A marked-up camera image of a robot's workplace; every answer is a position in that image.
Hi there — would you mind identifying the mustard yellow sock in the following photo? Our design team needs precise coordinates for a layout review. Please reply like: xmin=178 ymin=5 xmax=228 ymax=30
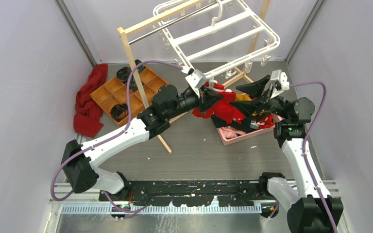
xmin=235 ymin=94 xmax=252 ymax=101

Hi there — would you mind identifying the rolled black orange sock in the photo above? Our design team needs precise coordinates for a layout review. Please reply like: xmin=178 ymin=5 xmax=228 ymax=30
xmin=110 ymin=103 xmax=128 ymax=122

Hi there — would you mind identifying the red cloth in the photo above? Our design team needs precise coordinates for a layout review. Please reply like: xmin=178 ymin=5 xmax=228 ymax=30
xmin=73 ymin=64 xmax=108 ymax=138

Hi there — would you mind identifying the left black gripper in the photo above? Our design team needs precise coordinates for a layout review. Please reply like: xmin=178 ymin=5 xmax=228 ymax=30
xmin=166 ymin=85 xmax=223 ymax=120

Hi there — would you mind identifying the wooden compartment tray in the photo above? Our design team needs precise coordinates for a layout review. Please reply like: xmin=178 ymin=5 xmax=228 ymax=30
xmin=90 ymin=66 xmax=169 ymax=127

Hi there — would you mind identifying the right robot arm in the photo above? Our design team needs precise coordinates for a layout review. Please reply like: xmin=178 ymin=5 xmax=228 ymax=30
xmin=232 ymin=74 xmax=343 ymax=233

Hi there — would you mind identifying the pink plastic basket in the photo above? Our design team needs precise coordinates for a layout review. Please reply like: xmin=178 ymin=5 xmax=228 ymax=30
xmin=217 ymin=114 xmax=281 ymax=146

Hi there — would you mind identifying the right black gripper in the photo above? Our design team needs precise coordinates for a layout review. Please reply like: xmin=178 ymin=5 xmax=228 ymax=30
xmin=230 ymin=75 xmax=290 ymax=121

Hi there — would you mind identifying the wooden drying rack frame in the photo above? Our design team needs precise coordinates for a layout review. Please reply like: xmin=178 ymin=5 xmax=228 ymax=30
xmin=117 ymin=0 xmax=271 ymax=154

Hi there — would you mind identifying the rolled teal sock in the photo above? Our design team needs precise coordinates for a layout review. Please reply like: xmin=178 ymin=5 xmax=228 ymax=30
xmin=135 ymin=59 xmax=145 ymax=73

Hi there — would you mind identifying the red santa sock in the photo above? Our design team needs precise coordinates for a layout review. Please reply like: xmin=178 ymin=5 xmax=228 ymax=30
xmin=204 ymin=80 xmax=225 ymax=92
xmin=192 ymin=92 xmax=246 ymax=123

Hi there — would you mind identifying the rolled dark green sock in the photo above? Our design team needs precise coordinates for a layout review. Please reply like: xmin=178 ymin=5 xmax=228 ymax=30
xmin=130 ymin=77 xmax=138 ymax=92

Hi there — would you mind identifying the pink sock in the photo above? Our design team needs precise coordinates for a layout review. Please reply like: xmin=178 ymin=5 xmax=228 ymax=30
xmin=220 ymin=126 xmax=246 ymax=139

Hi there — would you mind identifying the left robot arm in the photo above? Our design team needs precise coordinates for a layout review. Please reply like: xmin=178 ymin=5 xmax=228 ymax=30
xmin=61 ymin=84 xmax=223 ymax=201

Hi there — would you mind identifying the white plastic clip hanger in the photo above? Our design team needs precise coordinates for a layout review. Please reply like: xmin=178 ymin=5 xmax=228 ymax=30
xmin=156 ymin=0 xmax=281 ymax=86

